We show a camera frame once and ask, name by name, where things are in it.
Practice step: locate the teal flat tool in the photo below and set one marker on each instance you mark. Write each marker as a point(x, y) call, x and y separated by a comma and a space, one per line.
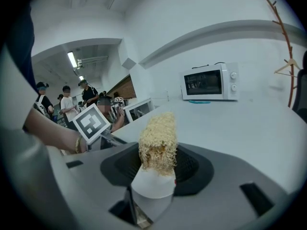
point(199, 102)

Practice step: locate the brown wooden coat rack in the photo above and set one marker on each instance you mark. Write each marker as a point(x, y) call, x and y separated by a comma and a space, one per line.
point(290, 56)

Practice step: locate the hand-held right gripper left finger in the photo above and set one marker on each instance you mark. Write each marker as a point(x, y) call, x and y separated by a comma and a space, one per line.
point(96, 188)

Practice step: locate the yellow sponge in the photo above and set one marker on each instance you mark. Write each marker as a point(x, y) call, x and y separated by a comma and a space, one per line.
point(158, 140)

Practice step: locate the person's navy shirt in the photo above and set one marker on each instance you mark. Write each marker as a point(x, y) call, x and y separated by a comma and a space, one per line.
point(21, 44)

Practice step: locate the person's left forearm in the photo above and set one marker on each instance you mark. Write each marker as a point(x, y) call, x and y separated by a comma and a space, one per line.
point(55, 133)

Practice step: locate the person's light trousers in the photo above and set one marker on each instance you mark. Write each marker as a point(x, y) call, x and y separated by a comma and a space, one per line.
point(19, 164)

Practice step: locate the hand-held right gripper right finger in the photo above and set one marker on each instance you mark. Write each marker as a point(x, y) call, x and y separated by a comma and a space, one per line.
point(227, 200)

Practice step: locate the white microwave oven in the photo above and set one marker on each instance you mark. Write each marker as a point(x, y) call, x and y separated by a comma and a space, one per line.
point(206, 81)

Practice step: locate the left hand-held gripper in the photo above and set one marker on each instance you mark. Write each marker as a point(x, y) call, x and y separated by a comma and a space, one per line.
point(92, 123)

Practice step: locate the grey rectangular table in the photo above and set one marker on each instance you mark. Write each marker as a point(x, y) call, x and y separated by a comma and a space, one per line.
point(227, 128)

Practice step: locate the small ceiling light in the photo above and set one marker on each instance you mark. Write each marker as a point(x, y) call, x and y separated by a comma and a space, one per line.
point(81, 77)

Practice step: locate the long ceiling light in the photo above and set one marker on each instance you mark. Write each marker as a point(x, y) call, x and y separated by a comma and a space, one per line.
point(71, 59)

